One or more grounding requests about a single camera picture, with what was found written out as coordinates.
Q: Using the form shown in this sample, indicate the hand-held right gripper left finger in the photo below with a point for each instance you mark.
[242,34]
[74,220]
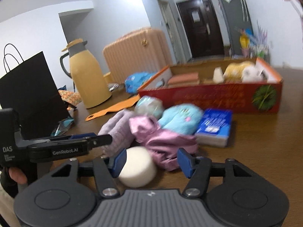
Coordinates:
[119,164]

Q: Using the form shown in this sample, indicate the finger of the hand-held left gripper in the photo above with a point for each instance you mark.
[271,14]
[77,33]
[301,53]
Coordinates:
[100,140]
[81,136]

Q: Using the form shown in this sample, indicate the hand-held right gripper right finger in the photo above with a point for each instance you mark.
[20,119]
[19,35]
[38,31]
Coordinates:
[185,164]

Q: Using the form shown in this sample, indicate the white round sponge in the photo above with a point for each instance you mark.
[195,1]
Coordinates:
[137,167]

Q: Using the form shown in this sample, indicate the lilac fluffy towel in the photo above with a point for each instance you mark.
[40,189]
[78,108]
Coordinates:
[117,130]

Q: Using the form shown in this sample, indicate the pink satin cloth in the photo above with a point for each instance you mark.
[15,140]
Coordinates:
[163,144]

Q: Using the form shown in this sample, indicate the blue fluffy sock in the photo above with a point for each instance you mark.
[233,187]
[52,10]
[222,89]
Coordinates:
[181,119]

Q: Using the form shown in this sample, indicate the small blue tissue packet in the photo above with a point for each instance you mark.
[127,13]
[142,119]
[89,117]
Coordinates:
[215,125]

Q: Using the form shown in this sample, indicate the red cardboard box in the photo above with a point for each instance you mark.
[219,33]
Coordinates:
[213,97]

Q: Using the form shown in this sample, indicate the yellow and white plush toy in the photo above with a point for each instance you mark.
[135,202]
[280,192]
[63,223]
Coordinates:
[236,71]

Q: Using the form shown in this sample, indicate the person's left hand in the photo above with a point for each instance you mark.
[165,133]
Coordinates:
[17,176]

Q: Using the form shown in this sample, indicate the teal snack wrapper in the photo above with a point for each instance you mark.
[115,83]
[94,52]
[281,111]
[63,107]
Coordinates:
[62,126]

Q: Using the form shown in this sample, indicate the orange plastic shoehorn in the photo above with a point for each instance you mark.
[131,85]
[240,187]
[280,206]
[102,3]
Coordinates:
[111,110]

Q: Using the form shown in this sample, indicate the orange floral cloth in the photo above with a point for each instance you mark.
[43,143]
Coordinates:
[69,98]

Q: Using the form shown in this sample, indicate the black paper bag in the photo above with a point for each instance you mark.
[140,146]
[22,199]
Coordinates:
[30,94]

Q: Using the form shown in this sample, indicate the yellow thermos jug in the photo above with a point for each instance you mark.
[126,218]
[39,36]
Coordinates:
[87,82]

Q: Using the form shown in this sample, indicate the blue plastic tissue pack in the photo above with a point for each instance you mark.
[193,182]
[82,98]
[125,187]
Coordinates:
[139,81]

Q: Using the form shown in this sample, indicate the peach ribbed suitcase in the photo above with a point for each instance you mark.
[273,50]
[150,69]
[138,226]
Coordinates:
[137,54]

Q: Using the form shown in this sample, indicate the light interior door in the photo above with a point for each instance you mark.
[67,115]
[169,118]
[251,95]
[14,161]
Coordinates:
[167,33]

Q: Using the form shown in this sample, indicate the yellow bucket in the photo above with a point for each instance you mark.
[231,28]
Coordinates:
[245,41]

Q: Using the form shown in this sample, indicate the dark entrance door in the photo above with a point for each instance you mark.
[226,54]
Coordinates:
[201,28]

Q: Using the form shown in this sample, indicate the grey refrigerator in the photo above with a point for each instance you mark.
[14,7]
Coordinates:
[234,28]

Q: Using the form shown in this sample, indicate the purple flower wall decoration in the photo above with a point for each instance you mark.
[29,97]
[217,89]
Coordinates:
[262,33]

